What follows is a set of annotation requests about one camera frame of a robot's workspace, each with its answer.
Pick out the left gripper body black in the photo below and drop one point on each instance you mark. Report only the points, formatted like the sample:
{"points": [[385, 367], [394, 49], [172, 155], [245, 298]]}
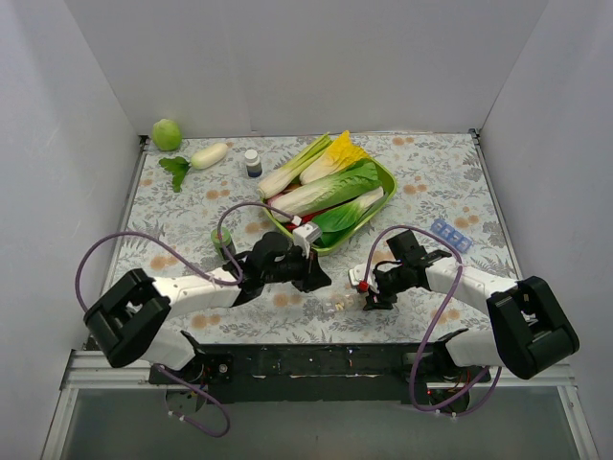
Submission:
{"points": [[309, 270]]}

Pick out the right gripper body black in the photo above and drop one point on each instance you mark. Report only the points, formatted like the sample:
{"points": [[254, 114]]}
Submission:
{"points": [[376, 301]]}

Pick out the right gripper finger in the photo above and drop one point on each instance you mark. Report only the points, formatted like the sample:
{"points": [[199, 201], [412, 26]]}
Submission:
{"points": [[387, 302], [371, 303]]}

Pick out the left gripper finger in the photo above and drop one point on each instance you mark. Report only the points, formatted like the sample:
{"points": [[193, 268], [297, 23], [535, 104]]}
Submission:
{"points": [[308, 283], [314, 268]]}

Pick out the clear weekly pill organizer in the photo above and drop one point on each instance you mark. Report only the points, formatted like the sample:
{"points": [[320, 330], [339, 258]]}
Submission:
{"points": [[344, 302]]}

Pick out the green pill bottle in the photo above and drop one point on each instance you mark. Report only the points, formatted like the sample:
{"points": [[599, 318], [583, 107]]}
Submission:
{"points": [[223, 243]]}

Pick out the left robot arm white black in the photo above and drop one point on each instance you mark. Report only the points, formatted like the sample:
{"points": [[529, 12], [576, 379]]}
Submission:
{"points": [[127, 322]]}

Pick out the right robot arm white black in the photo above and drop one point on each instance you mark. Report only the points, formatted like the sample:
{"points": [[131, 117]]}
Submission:
{"points": [[529, 331]]}

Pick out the red chili peppers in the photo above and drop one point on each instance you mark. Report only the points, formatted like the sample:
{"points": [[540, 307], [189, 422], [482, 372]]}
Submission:
{"points": [[302, 224]]}

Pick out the bok choy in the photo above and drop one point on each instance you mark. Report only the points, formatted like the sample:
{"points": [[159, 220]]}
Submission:
{"points": [[338, 221]]}

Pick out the blue pill blister pack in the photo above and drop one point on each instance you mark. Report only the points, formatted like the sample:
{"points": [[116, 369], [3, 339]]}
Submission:
{"points": [[451, 235]]}

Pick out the leek white green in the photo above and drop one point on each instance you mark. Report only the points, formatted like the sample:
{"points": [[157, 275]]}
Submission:
{"points": [[279, 179]]}

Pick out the green plastic tray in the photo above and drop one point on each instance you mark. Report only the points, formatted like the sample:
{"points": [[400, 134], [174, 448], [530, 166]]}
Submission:
{"points": [[388, 183]]}

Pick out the green napa cabbage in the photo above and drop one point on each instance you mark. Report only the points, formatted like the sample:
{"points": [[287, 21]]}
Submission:
{"points": [[327, 191]]}

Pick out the white blue pill bottle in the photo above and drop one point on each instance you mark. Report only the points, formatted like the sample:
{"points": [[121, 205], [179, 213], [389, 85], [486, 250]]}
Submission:
{"points": [[253, 163]]}

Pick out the yellow napa cabbage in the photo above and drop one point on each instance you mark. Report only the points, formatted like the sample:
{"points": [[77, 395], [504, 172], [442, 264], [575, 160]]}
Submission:
{"points": [[339, 155]]}

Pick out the floral patterned table mat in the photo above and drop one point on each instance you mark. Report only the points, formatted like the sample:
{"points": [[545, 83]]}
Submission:
{"points": [[438, 176]]}

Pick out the white radish with leaves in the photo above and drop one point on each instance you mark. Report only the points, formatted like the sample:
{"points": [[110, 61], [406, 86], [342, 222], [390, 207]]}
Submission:
{"points": [[203, 159]]}

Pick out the green round cabbage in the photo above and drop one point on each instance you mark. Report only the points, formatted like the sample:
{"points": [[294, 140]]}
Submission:
{"points": [[166, 135]]}

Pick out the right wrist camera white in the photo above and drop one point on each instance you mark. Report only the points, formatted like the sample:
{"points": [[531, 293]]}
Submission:
{"points": [[361, 278]]}

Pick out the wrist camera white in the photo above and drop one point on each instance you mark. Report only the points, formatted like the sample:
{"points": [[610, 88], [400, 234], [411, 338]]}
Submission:
{"points": [[305, 235], [361, 278]]}

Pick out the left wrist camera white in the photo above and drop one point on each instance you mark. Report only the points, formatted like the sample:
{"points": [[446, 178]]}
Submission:
{"points": [[305, 235]]}

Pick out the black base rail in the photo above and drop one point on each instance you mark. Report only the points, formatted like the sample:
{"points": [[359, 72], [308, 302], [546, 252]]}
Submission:
{"points": [[303, 372]]}

